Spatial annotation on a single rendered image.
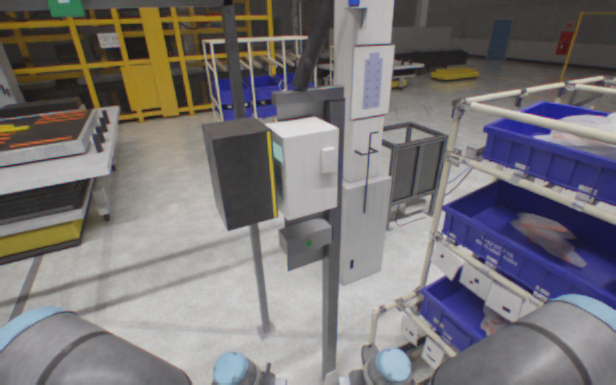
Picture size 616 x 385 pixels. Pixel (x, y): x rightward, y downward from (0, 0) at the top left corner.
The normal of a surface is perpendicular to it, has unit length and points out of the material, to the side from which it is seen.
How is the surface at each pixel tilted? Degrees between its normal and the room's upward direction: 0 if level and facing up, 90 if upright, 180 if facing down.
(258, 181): 90
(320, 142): 90
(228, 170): 90
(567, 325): 5
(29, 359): 25
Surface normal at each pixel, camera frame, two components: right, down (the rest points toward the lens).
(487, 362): -0.63, -0.71
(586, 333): 0.07, -0.77
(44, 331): 0.03, -0.93
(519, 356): -0.48, -0.73
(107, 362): 0.48, -0.79
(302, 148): 0.45, 0.41
